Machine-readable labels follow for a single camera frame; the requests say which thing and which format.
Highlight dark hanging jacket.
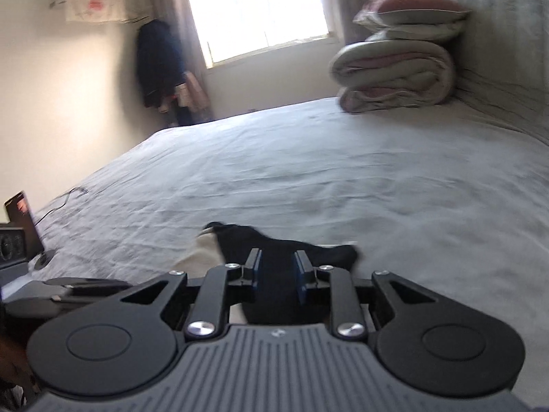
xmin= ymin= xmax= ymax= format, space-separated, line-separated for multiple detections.
xmin=136 ymin=19 xmax=187 ymax=110

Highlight grey pink pillow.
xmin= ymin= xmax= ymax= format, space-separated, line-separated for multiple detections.
xmin=352 ymin=0 xmax=470 ymax=26

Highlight black smartphone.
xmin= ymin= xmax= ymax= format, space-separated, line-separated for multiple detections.
xmin=4 ymin=191 xmax=46 ymax=258

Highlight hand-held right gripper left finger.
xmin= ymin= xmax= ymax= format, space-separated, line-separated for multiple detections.
xmin=120 ymin=249 xmax=262 ymax=340

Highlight white covered air conditioner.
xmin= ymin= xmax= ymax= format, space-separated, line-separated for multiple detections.
xmin=48 ymin=0 xmax=129 ymax=23

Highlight folded grey pink quilt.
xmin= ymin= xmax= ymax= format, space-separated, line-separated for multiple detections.
xmin=329 ymin=39 xmax=455 ymax=114

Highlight grey bed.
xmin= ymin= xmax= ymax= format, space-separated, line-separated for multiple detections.
xmin=0 ymin=96 xmax=549 ymax=378

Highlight grey quilted headboard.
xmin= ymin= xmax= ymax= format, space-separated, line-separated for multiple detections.
xmin=422 ymin=0 xmax=549 ymax=144

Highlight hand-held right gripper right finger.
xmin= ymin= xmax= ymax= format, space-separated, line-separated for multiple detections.
xmin=294 ymin=251 xmax=430 ymax=340

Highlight pink hanging clothes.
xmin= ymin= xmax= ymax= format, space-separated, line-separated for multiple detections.
xmin=174 ymin=71 xmax=211 ymax=112

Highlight window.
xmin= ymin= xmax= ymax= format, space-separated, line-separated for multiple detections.
xmin=186 ymin=0 xmax=337 ymax=67

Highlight black cable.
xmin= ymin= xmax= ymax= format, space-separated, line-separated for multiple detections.
xmin=34 ymin=186 xmax=89 ymax=226

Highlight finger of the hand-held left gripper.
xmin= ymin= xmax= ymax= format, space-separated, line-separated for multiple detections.
xmin=43 ymin=279 xmax=133 ymax=303

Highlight beige black-sleeved printed sweatshirt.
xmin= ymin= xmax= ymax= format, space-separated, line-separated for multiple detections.
xmin=174 ymin=222 xmax=361 ymax=327

